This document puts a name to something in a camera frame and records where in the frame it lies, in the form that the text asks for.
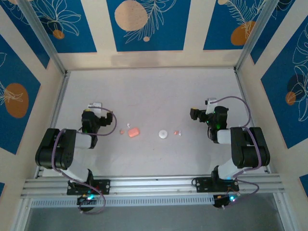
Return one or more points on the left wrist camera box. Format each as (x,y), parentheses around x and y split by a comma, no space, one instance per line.
(96,105)

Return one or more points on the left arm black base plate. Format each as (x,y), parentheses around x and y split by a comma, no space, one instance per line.
(106,186)

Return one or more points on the white round charging case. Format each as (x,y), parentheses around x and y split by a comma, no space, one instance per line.
(163,134)

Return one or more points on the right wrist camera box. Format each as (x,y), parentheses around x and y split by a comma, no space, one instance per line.
(211,102)

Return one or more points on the pink earbud charging case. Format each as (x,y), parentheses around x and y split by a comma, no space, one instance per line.
(133,132)

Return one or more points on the aluminium side rail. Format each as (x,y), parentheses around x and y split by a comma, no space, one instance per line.
(244,96)
(59,96)

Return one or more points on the aluminium frame post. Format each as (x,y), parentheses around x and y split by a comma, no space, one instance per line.
(255,36)
(43,36)

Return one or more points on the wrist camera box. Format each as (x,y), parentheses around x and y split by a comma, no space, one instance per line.
(96,105)
(211,102)

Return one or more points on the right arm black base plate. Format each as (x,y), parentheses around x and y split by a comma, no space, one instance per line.
(202,185)

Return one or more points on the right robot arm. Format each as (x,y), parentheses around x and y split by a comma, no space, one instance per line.
(250,149)

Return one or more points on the aluminium mounting rail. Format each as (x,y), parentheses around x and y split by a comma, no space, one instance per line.
(154,186)

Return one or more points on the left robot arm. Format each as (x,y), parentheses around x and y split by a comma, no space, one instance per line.
(57,149)

